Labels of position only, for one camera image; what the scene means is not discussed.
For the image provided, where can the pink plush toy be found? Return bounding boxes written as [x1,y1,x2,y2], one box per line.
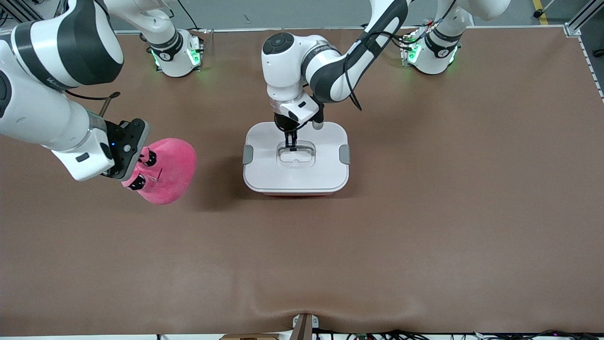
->
[121,138,197,205]

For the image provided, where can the black base cable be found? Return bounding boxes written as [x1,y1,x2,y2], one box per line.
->
[177,0,201,31]
[361,23,416,50]

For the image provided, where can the white box lid grey latches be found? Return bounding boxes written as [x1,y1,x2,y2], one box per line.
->
[243,121,351,193]

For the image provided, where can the black caster wheel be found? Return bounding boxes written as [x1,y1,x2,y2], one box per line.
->
[533,0,557,18]

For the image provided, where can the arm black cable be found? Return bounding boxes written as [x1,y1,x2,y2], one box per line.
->
[342,28,407,112]
[65,90,121,118]

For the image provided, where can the aluminium frame structure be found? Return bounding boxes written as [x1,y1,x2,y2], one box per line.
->
[0,0,67,29]

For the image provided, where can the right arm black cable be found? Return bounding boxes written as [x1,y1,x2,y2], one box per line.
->
[65,90,121,118]

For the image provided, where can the brown table mat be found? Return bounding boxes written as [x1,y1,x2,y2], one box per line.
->
[0,26,604,337]

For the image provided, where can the pink plastic box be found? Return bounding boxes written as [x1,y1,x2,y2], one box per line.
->
[245,187,347,197]

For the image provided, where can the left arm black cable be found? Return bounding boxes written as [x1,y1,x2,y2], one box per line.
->
[342,28,407,112]

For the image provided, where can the aluminium corner post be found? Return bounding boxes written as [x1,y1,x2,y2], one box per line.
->
[564,0,604,37]

